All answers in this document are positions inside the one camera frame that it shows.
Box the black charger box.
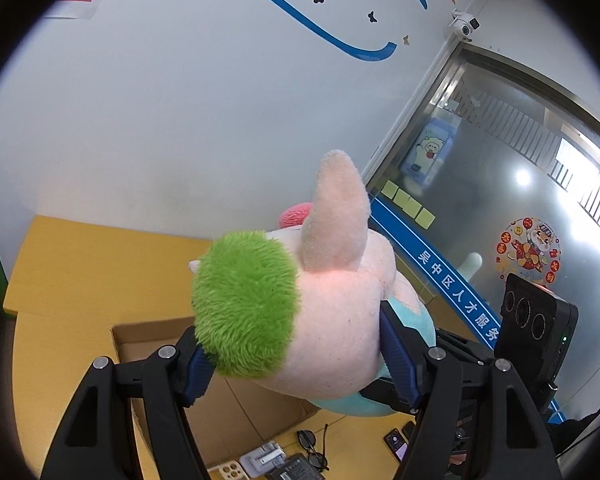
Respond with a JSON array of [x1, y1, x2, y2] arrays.
[[265, 454, 325, 480]]

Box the clear white phone case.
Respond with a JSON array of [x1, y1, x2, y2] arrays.
[[208, 460, 250, 480]]

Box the pink pig plush toy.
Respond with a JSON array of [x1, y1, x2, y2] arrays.
[[189, 151, 436, 417]]

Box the black sunglasses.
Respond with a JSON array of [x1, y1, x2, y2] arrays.
[[296, 425, 329, 472]]

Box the yellow sticky notes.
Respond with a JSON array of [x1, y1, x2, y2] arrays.
[[380, 180, 436, 230]]

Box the white security camera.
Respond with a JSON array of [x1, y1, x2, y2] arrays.
[[449, 9, 480, 42]]

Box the cartoon door poster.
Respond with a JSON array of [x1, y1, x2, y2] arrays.
[[400, 118, 460, 188]]

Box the white folding phone stand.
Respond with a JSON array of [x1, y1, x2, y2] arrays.
[[238, 441, 286, 478]]

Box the pink strawberry bear plush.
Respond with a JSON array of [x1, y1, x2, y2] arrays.
[[278, 202, 313, 229]]

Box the red festive door sticker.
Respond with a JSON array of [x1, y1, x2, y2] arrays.
[[495, 217, 562, 287]]

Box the black smartphone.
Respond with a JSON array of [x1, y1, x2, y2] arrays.
[[384, 428, 408, 462]]

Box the cardboard box tray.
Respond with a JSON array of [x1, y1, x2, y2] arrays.
[[110, 314, 322, 470]]

